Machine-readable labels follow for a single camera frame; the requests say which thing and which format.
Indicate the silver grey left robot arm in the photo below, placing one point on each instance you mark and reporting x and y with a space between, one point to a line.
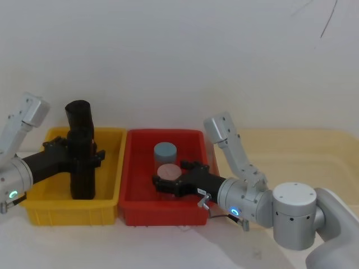
16 173

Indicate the white table cloth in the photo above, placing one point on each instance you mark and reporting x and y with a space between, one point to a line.
112 246

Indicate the black plastic bag roll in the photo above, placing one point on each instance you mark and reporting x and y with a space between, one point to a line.
80 117

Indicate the clear jar with pink lid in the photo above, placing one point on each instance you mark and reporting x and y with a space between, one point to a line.
169 171

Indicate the large cream plastic tray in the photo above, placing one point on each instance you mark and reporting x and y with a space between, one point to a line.
294 151

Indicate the red plastic bin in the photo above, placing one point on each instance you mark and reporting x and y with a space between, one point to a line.
162 213

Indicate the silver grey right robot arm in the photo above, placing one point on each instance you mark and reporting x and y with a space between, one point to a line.
294 213

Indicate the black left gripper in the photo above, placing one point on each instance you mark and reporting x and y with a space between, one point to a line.
47 162

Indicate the clear jar with grey lid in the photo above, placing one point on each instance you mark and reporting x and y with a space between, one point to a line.
165 150

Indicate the yellow plastic bin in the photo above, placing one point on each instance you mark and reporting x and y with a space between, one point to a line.
70 213

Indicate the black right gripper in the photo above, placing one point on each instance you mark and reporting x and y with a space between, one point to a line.
200 182

